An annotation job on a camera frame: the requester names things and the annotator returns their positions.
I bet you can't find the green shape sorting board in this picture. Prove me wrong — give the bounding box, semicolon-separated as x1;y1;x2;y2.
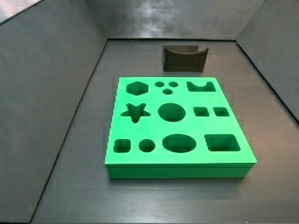
106;77;258;179

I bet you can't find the black curved holder stand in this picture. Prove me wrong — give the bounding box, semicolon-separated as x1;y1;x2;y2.
163;45;210;72

